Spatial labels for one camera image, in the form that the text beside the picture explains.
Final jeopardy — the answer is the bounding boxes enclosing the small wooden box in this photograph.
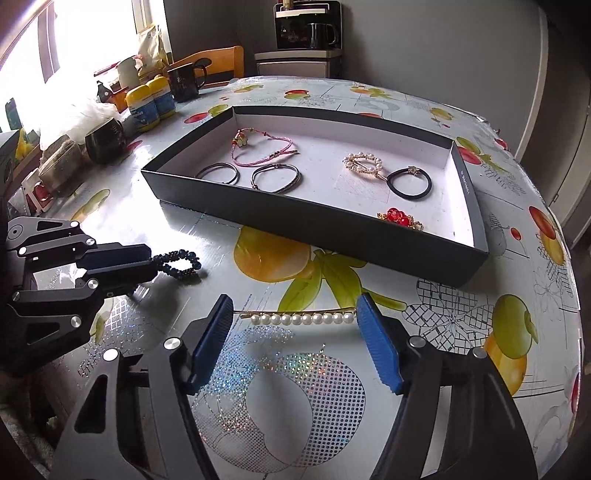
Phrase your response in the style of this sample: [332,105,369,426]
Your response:
[107,85,130,114]

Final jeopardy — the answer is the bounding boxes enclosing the clear glass jar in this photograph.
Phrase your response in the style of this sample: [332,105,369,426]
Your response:
[39,141,86,197]

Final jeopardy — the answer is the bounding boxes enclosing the round pearl hair clip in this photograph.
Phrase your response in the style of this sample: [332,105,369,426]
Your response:
[342,152,386,182]

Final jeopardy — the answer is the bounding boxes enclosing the white wardrobe doors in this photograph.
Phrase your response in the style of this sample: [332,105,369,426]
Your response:
[512,0,591,245]

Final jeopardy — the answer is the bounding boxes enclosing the yellow blue plastic bottle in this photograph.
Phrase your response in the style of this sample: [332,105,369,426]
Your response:
[126,85,160,134]
[148,76,176,121]

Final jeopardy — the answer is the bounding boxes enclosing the pearl bar hair clip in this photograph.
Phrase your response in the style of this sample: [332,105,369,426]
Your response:
[233,307,358,326]

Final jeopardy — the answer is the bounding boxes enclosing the thin black bangle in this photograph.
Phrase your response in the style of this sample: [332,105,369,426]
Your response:
[252,164,301,193]
[195,162,240,186]

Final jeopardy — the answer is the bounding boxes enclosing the black shallow box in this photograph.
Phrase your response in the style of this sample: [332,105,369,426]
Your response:
[141,105,490,288]

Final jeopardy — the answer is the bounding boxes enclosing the clear plastic bag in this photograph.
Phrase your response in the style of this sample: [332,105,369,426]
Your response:
[39,99,123,151]

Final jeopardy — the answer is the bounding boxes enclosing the beige paper bag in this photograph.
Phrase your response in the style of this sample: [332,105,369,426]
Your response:
[137,25,169,77]

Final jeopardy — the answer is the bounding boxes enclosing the black coffee maker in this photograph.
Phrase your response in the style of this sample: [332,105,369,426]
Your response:
[273,0,343,51]

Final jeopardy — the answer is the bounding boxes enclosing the dark glass jar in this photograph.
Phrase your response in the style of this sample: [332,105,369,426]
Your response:
[85,117,126,164]

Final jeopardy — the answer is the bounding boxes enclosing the grey cabinet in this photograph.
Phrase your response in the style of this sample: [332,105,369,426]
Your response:
[254,48,345,80]

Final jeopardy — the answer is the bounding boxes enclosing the dark blue bead bracelet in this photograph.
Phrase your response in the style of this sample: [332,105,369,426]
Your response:
[151,250,203,281]

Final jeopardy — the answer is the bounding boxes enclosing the wooden chair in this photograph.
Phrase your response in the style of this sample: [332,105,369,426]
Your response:
[172,45,245,89]

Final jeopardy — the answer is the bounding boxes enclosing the red bead gold brooch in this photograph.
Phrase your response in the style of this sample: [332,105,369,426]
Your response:
[376,208,424,230]

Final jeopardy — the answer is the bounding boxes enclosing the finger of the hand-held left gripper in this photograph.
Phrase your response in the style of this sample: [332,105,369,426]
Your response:
[0,263,160,370]
[6,215,154,274]

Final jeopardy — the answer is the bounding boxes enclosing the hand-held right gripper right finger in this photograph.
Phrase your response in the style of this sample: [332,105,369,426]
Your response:
[356,292,539,480]

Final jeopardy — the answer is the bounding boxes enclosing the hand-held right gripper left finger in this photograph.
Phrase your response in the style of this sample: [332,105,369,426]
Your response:
[50,294,234,480]

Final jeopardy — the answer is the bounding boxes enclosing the pink cord bracelet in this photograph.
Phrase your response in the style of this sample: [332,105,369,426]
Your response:
[231,129,299,167]

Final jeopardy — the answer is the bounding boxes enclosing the white jar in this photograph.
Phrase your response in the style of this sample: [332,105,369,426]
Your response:
[117,58,141,90]

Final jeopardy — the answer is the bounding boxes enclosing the black hair tie with charm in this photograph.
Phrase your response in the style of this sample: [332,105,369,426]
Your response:
[387,167,433,201]

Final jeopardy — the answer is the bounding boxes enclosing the black mug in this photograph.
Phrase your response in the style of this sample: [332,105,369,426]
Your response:
[166,64,208,103]

